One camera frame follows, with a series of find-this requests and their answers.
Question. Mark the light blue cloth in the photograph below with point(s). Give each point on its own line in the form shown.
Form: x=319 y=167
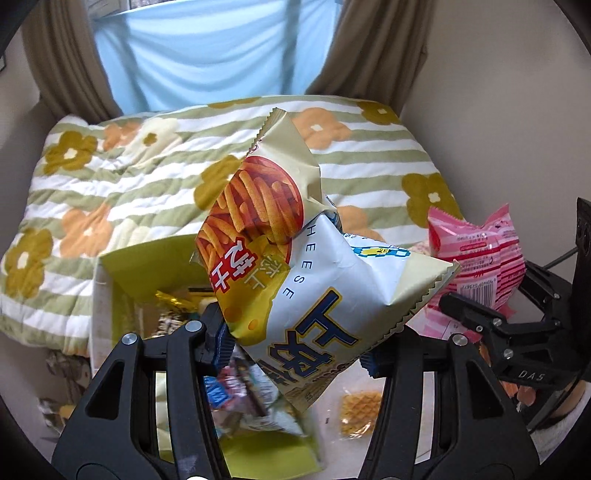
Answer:
x=207 y=55

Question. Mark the floral striped blanket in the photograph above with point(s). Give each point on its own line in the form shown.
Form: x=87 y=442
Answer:
x=138 y=175

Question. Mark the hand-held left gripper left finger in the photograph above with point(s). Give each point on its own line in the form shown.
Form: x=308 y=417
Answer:
x=219 y=347

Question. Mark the cream cheese chip bag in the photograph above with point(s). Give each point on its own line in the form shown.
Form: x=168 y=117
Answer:
x=323 y=286

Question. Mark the blue white snack packet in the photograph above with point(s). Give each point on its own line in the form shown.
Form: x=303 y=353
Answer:
x=272 y=410

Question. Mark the gold snack packet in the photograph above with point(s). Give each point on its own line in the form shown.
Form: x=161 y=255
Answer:
x=173 y=300

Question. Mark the green cardboard box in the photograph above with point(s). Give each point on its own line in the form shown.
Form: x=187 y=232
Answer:
x=138 y=267

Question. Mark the brown curtain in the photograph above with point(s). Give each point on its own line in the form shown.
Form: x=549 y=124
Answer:
x=69 y=60
x=383 y=50

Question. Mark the person's right forearm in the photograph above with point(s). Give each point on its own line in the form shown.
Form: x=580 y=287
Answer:
x=561 y=427

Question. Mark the clear waffle packet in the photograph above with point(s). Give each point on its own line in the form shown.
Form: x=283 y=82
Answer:
x=358 y=408

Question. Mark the blue red snack packet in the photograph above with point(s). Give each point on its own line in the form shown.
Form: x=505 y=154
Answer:
x=220 y=392

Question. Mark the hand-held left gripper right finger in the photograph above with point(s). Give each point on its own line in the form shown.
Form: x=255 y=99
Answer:
x=371 y=362

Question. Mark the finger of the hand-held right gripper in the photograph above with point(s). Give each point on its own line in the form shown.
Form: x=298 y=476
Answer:
x=466 y=311
x=545 y=286

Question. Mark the pink snack packet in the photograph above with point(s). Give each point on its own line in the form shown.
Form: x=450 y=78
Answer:
x=475 y=258

